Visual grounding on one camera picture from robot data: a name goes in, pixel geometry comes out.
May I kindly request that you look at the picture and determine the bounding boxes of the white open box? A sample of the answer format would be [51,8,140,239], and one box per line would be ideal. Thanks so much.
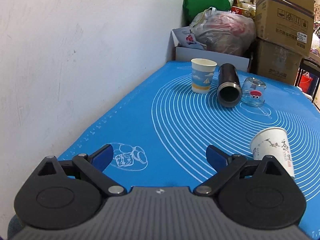
[170,27,249,72]

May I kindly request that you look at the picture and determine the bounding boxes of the lower cardboard box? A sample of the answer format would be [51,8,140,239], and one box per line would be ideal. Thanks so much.
[255,40,303,85]

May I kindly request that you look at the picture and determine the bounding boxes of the white paper cup with calligraphy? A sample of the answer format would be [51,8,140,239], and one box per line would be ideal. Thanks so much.
[249,127,295,179]

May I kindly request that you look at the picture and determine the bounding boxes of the blue silicone baking mat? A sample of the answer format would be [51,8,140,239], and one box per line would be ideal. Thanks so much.
[60,61,319,239]

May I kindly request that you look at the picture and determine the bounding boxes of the cardboard box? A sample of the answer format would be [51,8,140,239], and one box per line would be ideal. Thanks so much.
[255,40,303,85]
[255,0,314,57]

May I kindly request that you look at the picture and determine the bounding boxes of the blue sailboat paper cup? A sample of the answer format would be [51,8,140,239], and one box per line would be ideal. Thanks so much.
[191,59,217,94]

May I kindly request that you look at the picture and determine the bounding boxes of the black metal stool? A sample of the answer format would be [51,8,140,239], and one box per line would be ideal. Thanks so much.
[294,57,319,103]

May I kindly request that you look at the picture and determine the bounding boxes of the red plastic bucket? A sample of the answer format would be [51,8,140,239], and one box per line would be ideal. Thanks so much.
[298,75,313,93]

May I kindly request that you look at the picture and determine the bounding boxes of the black thermos bottle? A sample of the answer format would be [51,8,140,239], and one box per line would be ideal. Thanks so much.
[217,63,242,108]

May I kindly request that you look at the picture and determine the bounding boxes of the clear glass cup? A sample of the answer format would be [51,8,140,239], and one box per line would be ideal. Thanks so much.
[241,77,266,107]

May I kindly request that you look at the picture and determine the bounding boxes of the clear bag with red contents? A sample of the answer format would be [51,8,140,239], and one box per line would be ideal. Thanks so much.
[190,7,256,56]

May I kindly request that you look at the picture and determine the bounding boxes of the upper cardboard box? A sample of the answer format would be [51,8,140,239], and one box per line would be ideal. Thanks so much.
[255,0,314,57]

